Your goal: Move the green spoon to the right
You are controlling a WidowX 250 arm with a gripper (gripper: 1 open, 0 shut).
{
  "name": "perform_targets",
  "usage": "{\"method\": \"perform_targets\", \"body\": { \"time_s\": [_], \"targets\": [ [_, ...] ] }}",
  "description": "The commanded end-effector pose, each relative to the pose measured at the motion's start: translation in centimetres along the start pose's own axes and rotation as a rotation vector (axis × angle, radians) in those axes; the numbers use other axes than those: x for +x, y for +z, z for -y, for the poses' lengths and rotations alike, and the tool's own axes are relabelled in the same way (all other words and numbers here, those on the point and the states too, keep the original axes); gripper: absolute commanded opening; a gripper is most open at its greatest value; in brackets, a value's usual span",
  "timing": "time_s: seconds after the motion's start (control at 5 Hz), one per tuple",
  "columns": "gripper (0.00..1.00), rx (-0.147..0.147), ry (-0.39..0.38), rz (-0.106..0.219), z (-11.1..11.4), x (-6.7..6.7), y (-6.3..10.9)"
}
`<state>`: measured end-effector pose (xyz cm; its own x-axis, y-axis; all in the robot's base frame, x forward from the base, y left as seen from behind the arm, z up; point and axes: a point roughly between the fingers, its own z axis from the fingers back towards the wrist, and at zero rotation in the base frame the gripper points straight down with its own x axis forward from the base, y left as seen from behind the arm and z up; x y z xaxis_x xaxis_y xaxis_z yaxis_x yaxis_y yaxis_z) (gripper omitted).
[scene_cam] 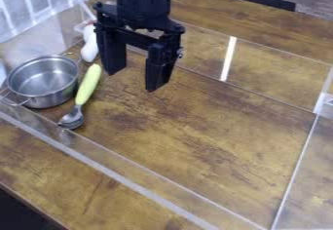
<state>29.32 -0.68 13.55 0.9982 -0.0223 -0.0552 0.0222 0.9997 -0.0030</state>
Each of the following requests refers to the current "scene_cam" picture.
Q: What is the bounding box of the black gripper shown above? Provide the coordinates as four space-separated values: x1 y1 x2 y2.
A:
94 0 185 92

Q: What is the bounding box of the green handled metal spoon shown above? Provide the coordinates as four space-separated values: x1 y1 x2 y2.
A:
58 63 102 130

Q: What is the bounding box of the clear acrylic stand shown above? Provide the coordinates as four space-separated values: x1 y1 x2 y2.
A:
74 2 96 33

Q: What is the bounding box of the small steel pot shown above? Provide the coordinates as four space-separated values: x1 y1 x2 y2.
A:
0 52 82 109

